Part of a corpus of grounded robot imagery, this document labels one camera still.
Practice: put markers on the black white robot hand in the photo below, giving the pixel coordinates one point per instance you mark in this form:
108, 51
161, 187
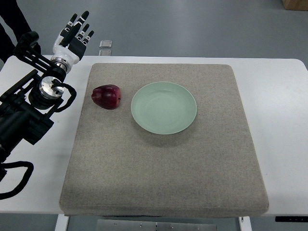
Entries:
71, 43

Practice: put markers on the red apple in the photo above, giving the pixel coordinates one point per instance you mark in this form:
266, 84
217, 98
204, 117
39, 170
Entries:
107, 96

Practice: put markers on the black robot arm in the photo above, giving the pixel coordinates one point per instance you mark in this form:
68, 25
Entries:
27, 106

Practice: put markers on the pale green plate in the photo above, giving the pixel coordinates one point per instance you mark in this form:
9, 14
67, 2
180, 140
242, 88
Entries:
163, 108

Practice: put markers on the lower floor outlet cover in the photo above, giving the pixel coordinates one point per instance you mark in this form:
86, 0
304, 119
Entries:
105, 52

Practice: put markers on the floor outlet cover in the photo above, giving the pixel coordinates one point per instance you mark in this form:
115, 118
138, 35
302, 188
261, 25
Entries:
105, 52
105, 44

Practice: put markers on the upper floor outlet cover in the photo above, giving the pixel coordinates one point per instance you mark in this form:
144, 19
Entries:
105, 44

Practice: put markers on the beige fabric cushion mat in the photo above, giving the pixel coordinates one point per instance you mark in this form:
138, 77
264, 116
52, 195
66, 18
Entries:
209, 170

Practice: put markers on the cardboard box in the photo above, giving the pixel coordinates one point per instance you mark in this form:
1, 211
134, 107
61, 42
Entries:
295, 5

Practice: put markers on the black table control panel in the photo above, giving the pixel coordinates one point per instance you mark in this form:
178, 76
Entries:
298, 219

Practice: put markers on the metal base plate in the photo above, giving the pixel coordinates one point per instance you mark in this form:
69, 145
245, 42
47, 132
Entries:
129, 225

